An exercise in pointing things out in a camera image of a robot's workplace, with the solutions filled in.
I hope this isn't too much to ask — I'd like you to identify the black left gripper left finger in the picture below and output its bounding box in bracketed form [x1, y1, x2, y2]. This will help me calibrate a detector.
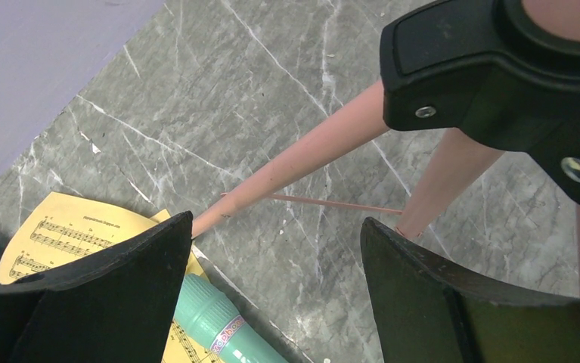
[0, 212, 193, 362]

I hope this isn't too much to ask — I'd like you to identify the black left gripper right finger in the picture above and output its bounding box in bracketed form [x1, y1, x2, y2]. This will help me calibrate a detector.
[360, 217, 580, 362]

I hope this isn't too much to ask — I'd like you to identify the pink perforated music stand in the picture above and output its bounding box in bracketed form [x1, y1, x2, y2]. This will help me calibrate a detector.
[191, 1, 580, 293]

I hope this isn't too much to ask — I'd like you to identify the yellow sheet music bottom page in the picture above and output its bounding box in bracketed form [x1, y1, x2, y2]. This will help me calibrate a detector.
[151, 209, 223, 362]

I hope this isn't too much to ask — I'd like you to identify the yellow sheet music page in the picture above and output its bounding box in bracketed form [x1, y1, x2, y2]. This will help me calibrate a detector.
[0, 192, 170, 284]
[151, 209, 223, 362]

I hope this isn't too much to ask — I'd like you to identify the yellow sheet music top page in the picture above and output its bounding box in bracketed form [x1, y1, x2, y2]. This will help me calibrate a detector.
[0, 192, 170, 284]

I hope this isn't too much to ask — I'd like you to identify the mint green toy recorder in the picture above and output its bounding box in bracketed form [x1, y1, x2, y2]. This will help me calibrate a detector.
[176, 275, 287, 363]

